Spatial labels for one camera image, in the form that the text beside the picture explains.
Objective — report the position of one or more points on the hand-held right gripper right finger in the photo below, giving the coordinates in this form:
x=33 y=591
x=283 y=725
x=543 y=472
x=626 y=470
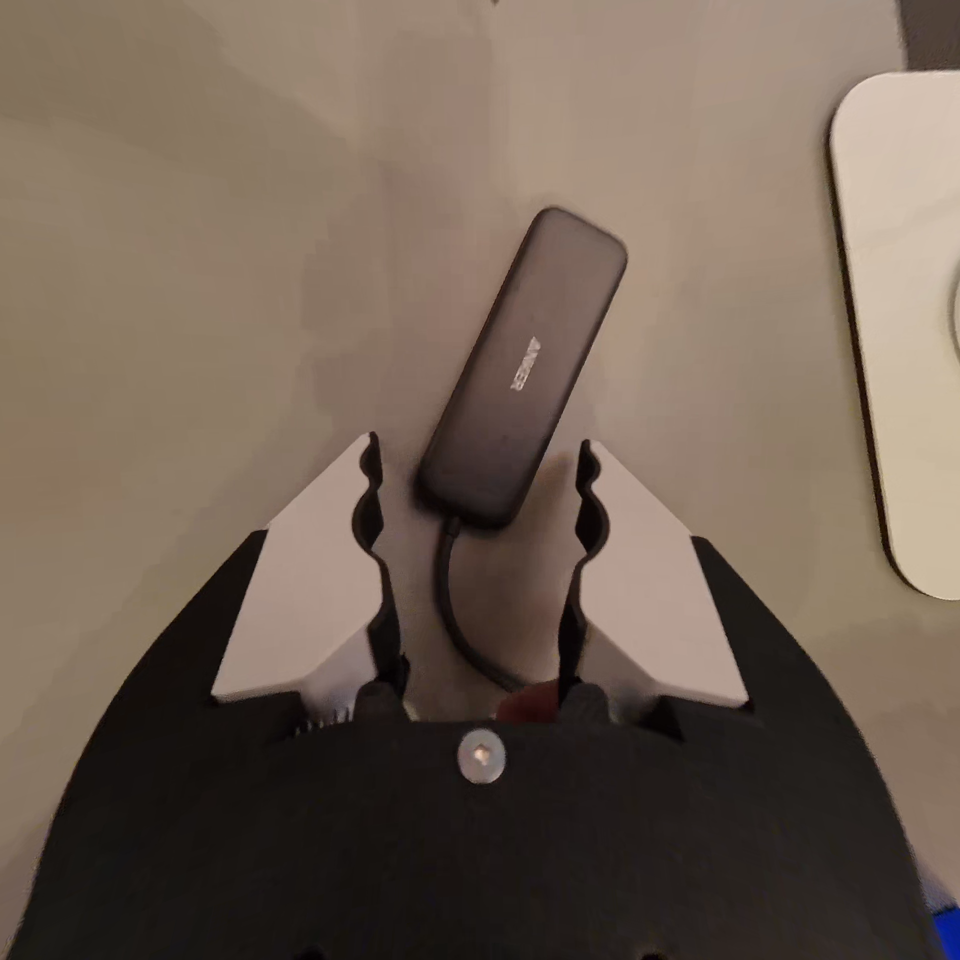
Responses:
x=660 y=600

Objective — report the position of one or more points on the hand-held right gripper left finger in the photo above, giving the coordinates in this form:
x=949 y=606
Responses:
x=300 y=592

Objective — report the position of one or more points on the black usb hub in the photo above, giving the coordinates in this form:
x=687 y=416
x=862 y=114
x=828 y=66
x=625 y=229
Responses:
x=525 y=360

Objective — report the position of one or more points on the white book stand wooden board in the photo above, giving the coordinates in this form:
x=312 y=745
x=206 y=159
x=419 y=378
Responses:
x=907 y=337

